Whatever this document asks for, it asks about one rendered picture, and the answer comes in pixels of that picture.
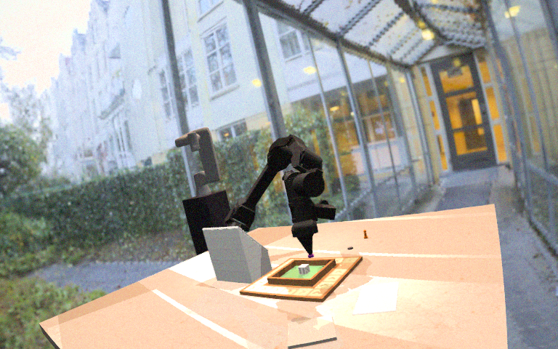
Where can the beige die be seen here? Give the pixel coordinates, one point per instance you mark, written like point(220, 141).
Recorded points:
point(304, 269)

